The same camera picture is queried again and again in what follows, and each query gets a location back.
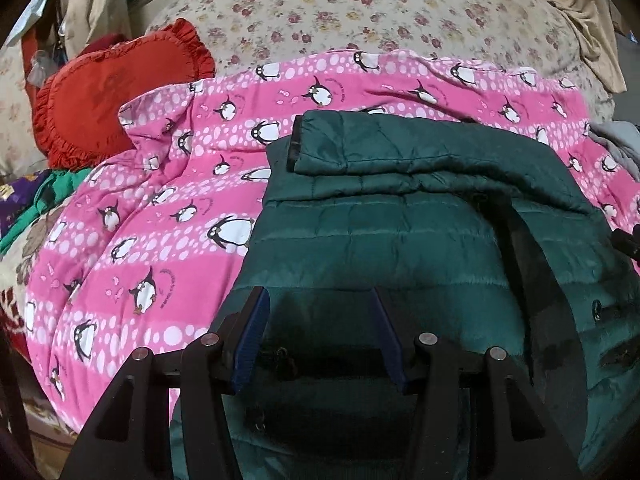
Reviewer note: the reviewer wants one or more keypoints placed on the red ruffled pillow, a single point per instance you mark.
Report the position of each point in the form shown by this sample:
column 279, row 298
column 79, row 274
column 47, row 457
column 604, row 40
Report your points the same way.
column 105, row 95

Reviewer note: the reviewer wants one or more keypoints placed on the beige curtain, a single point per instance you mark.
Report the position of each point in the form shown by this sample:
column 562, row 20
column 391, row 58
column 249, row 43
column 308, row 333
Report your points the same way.
column 95, row 0

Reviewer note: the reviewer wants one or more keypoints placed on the beige cloth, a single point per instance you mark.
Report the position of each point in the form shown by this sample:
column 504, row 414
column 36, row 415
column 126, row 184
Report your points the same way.
column 585, row 15

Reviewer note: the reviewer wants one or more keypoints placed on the bright green cloth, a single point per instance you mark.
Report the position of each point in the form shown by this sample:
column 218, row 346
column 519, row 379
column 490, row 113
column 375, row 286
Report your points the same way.
column 50, row 195

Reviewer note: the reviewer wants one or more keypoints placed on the cream floral pillow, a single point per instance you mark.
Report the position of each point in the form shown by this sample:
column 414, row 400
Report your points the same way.
column 15, row 115

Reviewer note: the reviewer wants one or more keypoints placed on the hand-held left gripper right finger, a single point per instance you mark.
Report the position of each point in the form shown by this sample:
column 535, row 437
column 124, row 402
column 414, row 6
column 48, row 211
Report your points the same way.
column 392, row 345

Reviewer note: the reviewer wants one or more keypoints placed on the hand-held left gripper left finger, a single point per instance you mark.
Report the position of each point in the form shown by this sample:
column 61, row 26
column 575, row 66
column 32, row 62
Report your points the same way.
column 247, row 345

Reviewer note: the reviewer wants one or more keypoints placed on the pink penguin print blanket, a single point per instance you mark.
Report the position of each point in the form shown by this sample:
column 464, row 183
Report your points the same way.
column 190, row 240

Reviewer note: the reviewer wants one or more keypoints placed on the floral bed sheet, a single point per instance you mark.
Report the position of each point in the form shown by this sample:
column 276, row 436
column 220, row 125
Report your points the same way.
column 375, row 15

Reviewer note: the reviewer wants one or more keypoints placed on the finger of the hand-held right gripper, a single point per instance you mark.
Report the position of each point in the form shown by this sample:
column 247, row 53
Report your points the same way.
column 627, row 244

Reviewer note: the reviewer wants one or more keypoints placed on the purple cloth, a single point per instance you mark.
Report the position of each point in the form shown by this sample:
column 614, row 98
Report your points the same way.
column 17, row 205

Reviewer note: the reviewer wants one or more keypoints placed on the green puffer jacket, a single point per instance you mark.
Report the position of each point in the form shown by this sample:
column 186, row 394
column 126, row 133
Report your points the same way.
column 400, row 240

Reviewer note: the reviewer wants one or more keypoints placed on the cream brown floral blanket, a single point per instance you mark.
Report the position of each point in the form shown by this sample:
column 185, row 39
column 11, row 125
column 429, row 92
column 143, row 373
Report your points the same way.
column 25, row 270

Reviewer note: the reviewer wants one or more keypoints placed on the grey cloth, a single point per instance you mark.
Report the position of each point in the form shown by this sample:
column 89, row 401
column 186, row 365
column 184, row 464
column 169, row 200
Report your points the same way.
column 620, row 145

